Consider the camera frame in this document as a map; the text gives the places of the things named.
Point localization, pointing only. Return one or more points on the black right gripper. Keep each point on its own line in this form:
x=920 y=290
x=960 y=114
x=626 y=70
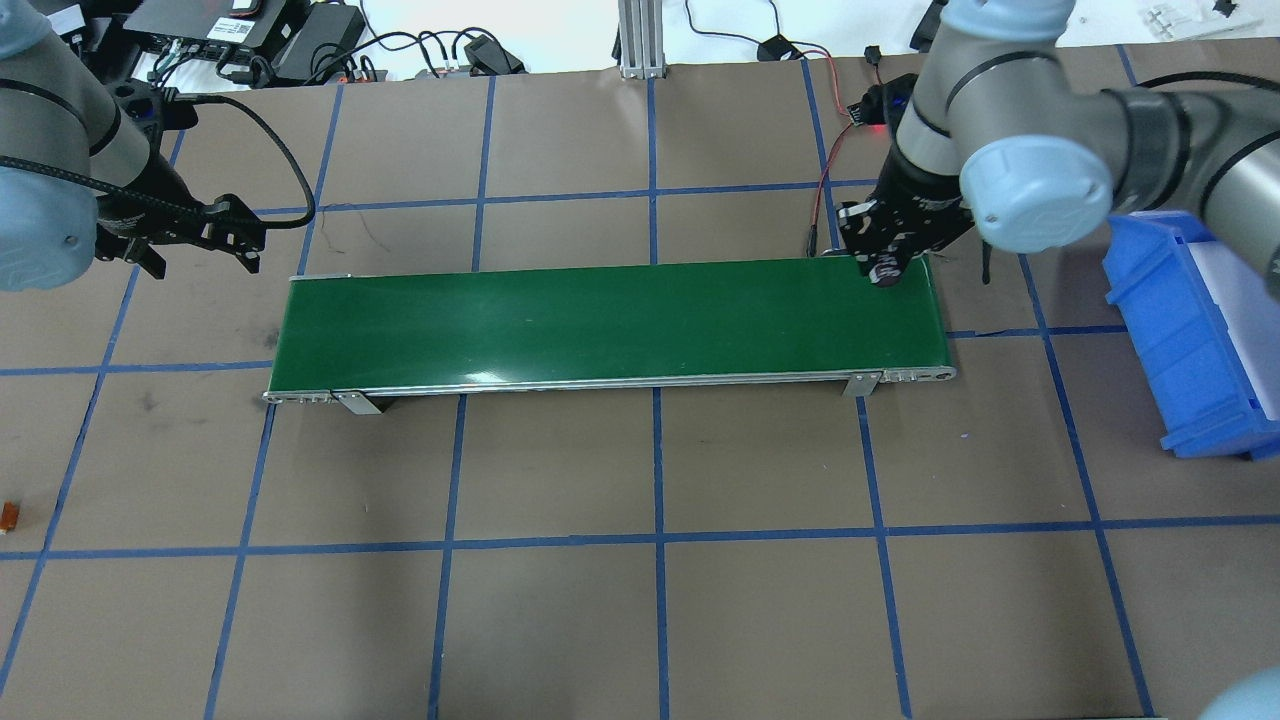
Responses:
x=915 y=197

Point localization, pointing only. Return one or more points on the large black power brick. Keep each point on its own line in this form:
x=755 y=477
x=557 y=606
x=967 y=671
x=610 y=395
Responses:
x=328 y=30

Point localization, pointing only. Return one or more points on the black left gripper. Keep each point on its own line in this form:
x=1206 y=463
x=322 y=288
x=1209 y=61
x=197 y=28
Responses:
x=143 y=203

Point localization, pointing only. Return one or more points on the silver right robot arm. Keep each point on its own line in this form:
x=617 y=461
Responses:
x=995 y=140

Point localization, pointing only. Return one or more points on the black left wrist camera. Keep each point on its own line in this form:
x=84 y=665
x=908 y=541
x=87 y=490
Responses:
x=153 y=110

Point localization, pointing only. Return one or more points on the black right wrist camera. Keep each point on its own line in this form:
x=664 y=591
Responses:
x=884 y=103

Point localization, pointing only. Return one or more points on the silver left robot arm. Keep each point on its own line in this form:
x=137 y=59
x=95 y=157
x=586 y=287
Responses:
x=83 y=177

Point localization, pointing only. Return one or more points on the black power adapter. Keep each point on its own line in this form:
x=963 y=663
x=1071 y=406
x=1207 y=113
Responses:
x=778 y=48

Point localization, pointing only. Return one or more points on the green conveyor belt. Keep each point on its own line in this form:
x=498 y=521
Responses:
x=361 y=340

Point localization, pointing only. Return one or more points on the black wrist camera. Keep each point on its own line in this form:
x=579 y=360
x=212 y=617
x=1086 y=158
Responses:
x=884 y=103
x=153 y=110

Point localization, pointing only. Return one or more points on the black laptop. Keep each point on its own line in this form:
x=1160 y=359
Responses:
x=248 y=28

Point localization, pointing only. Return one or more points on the blue plastic bin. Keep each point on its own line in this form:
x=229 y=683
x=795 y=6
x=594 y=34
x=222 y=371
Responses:
x=1204 y=329

